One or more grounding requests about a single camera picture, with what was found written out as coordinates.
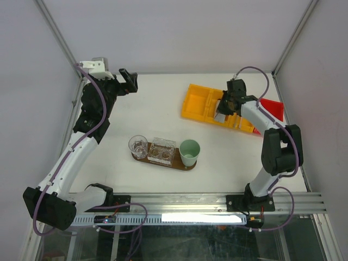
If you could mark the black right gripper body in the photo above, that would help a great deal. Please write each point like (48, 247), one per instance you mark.
(224, 106)

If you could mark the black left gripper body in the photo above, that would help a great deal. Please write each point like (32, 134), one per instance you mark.
(113, 88)

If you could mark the white toothpaste tube black cap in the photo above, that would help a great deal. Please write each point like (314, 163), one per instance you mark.
(219, 115)

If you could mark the green plastic cup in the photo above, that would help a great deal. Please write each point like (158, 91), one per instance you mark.
(189, 151)

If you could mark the clear glass tumbler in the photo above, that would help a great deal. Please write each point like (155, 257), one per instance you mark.
(138, 146)

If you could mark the clear glass holder block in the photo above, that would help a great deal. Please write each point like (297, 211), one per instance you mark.
(162, 151)

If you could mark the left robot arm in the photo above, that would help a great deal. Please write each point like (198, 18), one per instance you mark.
(50, 202)

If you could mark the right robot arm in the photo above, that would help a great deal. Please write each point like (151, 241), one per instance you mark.
(282, 152)

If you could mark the pink toothbrush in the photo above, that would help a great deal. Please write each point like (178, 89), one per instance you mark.
(240, 122)

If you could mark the grey toothbrush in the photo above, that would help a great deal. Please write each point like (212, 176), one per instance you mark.
(235, 123)

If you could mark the wooden oval tray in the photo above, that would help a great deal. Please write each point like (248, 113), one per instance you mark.
(177, 162)

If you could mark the yellow bin middle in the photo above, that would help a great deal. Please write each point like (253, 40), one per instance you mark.
(213, 98)

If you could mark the yellow bin left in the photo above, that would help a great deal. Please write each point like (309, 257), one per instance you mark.
(195, 105)

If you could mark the red plastic bin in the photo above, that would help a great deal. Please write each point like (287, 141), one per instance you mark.
(276, 109)

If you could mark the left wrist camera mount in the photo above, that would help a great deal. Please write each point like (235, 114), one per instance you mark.
(98, 68)

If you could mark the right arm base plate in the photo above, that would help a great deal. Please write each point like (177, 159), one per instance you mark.
(240, 203)

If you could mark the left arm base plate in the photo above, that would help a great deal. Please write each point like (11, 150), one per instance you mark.
(116, 201)

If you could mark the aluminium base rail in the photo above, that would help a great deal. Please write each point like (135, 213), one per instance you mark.
(202, 203)

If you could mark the white cable duct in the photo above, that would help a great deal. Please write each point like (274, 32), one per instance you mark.
(160, 219)

